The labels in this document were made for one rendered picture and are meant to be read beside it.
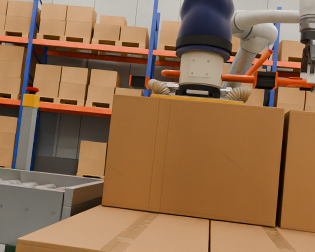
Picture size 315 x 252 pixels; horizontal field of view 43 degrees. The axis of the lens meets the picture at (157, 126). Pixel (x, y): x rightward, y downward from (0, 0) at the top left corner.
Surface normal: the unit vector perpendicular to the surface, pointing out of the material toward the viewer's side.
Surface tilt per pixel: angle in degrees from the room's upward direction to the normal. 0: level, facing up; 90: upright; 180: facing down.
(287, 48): 90
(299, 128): 90
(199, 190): 90
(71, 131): 90
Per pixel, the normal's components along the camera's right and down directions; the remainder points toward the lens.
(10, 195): -0.13, -0.08
